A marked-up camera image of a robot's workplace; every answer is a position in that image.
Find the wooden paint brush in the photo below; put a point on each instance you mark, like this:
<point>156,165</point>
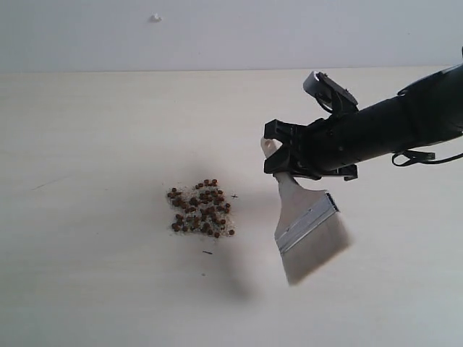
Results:
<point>310,231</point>

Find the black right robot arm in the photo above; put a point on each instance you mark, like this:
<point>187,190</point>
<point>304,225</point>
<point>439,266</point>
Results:
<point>424,113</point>

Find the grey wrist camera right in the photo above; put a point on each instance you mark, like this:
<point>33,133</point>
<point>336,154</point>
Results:
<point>331,97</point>

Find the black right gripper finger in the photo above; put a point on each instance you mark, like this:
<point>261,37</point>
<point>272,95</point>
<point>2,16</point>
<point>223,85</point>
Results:
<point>283,159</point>
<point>286,133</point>

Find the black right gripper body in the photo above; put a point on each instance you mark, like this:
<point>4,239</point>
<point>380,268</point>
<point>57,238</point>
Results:
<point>334,146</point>

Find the pile of brown pellets and grains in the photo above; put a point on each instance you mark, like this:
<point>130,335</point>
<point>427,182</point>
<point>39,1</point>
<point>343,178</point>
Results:
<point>201,209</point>

